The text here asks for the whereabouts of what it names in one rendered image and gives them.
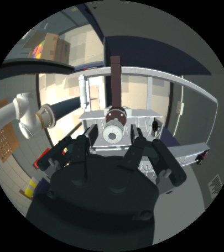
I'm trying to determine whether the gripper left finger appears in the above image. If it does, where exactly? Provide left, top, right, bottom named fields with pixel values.
left=38, top=124, right=99, bottom=172

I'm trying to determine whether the grey vending deck frame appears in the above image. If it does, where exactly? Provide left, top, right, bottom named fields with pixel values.
left=74, top=66, right=219, bottom=179

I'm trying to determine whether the brown pegboard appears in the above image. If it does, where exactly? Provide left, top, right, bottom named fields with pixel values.
left=0, top=98, right=21, bottom=164

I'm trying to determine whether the grey vent grille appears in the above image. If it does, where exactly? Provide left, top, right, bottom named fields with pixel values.
left=207, top=174, right=223, bottom=200

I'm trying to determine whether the white cylinder pin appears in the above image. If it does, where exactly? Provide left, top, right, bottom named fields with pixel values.
left=77, top=74, right=90, bottom=111

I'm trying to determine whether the beige wall outlet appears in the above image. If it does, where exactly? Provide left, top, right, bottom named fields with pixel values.
left=175, top=101, right=185, bottom=115

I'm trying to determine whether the open cardboard box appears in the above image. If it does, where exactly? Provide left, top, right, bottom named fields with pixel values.
left=22, top=31, right=71, bottom=65

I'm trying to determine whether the white knurled spiral knob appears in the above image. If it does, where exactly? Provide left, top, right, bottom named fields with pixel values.
left=102, top=119, right=124, bottom=145

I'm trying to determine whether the brown lever bar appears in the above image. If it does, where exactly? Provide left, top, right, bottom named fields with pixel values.
left=105, top=55, right=127, bottom=127

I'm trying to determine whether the white wire spiral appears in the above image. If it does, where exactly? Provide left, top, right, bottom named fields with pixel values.
left=135, top=117, right=164, bottom=180

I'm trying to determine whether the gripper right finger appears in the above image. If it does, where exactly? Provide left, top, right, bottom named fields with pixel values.
left=117, top=124, right=187, bottom=187

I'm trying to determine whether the black magenta pin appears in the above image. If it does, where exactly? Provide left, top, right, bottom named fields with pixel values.
left=196, top=151, right=209, bottom=166

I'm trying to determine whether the yellow white carton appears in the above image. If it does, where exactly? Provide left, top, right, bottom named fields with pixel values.
left=24, top=176, right=40, bottom=199

